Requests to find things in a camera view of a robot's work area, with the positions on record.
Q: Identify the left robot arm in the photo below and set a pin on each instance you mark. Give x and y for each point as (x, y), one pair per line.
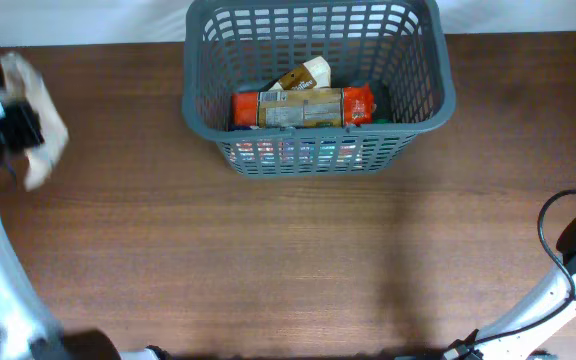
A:
(28, 329)

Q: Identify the beige snack bag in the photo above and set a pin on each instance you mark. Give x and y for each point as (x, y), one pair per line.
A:
(313, 74)

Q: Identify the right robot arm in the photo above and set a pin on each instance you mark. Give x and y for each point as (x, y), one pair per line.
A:
(534, 319)

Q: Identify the spaghetti pack red ends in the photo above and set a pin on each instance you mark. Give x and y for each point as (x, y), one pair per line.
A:
(311, 108)

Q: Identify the grey plastic basket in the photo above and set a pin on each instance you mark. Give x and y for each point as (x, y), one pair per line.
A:
(396, 47)

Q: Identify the tissue multipack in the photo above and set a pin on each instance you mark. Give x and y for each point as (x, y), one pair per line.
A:
(322, 152)

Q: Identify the brown snack bag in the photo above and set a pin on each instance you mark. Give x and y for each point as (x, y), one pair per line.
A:
(23, 82)

